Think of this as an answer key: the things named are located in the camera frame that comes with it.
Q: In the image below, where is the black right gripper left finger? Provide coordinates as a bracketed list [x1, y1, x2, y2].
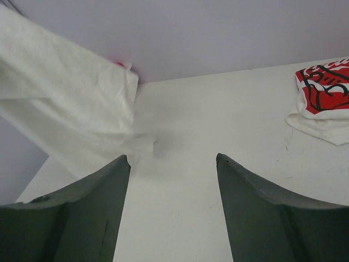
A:
[1, 155, 130, 261]

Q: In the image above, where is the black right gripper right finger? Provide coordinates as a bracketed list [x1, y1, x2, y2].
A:
[216, 153, 348, 261]

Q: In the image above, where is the plain white t-shirt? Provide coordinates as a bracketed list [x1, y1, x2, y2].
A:
[1, 6, 155, 178]

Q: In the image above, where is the folded Coca-Cola print t-shirt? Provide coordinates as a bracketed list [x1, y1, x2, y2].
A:
[286, 58, 348, 146]

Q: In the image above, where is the pink garment in basket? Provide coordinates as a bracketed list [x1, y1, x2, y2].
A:
[114, 62, 127, 68]

